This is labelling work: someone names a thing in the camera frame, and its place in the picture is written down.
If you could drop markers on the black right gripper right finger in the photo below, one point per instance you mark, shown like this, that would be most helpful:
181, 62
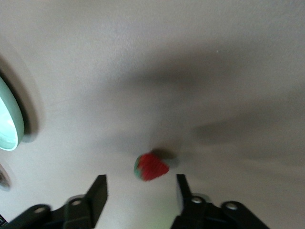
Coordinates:
188, 210

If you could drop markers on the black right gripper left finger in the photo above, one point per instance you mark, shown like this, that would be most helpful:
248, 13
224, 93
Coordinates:
95, 202

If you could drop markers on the red strawberry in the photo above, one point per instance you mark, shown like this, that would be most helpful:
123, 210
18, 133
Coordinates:
152, 168

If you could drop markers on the pale green round plate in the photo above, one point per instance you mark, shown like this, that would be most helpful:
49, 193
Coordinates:
8, 119

